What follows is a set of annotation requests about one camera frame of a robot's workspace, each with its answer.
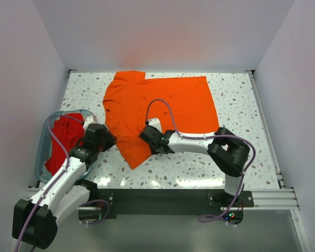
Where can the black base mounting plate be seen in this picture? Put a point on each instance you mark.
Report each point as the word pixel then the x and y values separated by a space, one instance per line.
pixel 194 202

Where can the red t shirt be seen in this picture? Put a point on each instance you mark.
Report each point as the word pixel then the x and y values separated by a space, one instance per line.
pixel 68 132

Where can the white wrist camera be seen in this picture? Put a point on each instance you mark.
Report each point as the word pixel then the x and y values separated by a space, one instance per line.
pixel 89 120
pixel 155 122

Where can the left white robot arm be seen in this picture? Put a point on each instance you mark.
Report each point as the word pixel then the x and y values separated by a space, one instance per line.
pixel 36 220

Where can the aluminium frame rail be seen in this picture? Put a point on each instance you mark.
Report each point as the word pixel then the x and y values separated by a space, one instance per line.
pixel 254 199

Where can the clear blue plastic bin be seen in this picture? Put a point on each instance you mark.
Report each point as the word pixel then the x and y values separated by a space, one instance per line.
pixel 45 144

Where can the orange t shirt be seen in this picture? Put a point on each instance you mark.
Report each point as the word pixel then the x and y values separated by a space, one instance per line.
pixel 185 103

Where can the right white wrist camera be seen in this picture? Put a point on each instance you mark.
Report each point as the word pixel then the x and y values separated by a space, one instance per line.
pixel 155 122

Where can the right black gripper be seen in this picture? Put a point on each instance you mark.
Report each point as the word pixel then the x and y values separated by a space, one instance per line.
pixel 153 151

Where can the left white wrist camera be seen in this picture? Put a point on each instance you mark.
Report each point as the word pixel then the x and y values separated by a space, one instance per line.
pixel 89 120

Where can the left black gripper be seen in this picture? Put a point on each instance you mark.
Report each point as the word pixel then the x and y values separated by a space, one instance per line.
pixel 111 139

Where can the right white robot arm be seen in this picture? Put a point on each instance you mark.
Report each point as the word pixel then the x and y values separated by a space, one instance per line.
pixel 232 154

